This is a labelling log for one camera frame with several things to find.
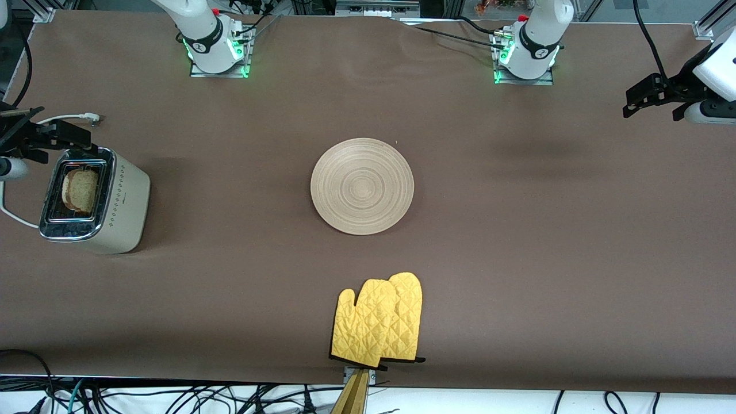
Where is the slice of brown bread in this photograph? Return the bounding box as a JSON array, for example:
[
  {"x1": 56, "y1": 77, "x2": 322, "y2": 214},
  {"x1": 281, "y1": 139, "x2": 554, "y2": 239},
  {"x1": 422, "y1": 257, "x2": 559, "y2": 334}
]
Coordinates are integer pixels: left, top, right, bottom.
[{"x1": 62, "y1": 168, "x2": 99, "y2": 214}]

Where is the round wooden plate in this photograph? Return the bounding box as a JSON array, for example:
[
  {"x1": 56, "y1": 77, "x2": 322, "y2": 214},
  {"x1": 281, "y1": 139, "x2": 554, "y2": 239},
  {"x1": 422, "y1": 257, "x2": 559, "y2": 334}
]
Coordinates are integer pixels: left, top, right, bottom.
[{"x1": 310, "y1": 138, "x2": 415, "y2": 235}]

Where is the cream and chrome toaster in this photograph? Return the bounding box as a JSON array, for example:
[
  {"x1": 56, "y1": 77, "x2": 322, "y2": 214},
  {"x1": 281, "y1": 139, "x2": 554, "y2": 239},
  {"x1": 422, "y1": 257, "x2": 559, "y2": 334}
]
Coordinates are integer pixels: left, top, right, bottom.
[{"x1": 39, "y1": 147, "x2": 151, "y2": 255}]

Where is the brown table cover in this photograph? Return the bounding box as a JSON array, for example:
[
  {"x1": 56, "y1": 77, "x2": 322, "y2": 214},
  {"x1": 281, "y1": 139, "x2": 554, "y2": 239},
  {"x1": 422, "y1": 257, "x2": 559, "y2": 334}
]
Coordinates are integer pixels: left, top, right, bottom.
[{"x1": 0, "y1": 9, "x2": 736, "y2": 395}]

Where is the grey control box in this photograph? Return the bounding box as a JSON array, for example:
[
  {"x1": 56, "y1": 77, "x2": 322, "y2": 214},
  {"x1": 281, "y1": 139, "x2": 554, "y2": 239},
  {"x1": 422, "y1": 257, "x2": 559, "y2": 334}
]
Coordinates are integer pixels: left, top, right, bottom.
[{"x1": 335, "y1": 0, "x2": 421, "y2": 18}]

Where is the yellow quilted oven mitt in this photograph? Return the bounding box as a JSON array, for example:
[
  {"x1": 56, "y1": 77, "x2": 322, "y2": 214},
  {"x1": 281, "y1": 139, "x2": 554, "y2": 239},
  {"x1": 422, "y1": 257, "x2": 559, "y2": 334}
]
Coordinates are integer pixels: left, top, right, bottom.
[
  {"x1": 379, "y1": 272, "x2": 426, "y2": 364},
  {"x1": 329, "y1": 279, "x2": 398, "y2": 369}
]

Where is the wooden beam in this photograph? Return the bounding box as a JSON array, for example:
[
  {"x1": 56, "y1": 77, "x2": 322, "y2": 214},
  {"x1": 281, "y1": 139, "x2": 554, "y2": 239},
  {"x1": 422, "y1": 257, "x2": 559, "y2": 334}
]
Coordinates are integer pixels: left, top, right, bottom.
[{"x1": 331, "y1": 369, "x2": 370, "y2": 414}]

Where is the white toaster power cord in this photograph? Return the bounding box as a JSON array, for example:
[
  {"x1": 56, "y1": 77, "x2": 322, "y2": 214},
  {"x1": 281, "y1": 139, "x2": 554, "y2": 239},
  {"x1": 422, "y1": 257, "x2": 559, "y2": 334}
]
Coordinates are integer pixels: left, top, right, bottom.
[{"x1": 0, "y1": 113, "x2": 101, "y2": 229}]

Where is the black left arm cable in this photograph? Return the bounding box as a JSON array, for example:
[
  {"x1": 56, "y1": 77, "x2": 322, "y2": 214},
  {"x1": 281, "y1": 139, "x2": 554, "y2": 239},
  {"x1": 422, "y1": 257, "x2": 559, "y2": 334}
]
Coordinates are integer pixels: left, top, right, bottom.
[{"x1": 632, "y1": 0, "x2": 671, "y2": 87}]

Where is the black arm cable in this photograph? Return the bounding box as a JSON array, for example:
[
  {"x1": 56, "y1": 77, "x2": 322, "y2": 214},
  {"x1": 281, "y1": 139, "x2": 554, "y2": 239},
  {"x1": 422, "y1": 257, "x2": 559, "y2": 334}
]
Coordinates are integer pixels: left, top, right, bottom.
[
  {"x1": 10, "y1": 26, "x2": 33, "y2": 108},
  {"x1": 632, "y1": 0, "x2": 671, "y2": 87}
]

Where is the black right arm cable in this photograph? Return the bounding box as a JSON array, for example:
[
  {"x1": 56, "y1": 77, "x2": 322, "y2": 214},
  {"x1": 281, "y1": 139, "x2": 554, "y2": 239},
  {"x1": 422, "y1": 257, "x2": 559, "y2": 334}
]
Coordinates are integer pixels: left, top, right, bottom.
[{"x1": 10, "y1": 26, "x2": 33, "y2": 108}]

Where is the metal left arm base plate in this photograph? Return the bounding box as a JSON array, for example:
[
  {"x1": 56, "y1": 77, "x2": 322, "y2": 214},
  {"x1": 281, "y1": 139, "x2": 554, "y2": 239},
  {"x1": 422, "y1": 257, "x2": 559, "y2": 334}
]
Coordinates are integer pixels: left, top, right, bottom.
[{"x1": 493, "y1": 32, "x2": 555, "y2": 86}]

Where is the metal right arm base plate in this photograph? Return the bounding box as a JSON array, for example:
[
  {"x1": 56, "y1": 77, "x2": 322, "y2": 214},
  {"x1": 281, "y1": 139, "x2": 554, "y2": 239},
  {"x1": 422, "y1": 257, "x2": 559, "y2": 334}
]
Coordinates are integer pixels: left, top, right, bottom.
[{"x1": 190, "y1": 26, "x2": 254, "y2": 78}]

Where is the black base power cable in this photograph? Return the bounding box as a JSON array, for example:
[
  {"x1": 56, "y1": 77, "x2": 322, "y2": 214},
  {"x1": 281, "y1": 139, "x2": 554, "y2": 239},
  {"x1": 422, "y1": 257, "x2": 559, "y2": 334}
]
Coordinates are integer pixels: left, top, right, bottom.
[{"x1": 411, "y1": 16, "x2": 502, "y2": 48}]

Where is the black looped floor cable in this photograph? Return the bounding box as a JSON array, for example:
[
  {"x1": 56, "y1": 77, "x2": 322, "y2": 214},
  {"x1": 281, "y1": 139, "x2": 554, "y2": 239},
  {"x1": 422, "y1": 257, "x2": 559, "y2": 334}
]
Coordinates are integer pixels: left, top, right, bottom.
[{"x1": 0, "y1": 349, "x2": 56, "y2": 403}]

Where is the teal cable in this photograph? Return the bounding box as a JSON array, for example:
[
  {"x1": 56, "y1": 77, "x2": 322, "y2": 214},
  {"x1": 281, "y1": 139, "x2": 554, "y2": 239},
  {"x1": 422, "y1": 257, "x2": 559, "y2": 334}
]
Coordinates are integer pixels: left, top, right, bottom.
[{"x1": 65, "y1": 378, "x2": 88, "y2": 414}]

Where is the small metal bracket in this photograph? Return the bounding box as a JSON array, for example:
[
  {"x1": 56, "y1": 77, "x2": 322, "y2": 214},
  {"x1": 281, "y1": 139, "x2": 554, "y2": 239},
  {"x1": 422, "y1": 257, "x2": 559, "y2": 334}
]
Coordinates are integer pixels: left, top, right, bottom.
[{"x1": 343, "y1": 367, "x2": 378, "y2": 386}]

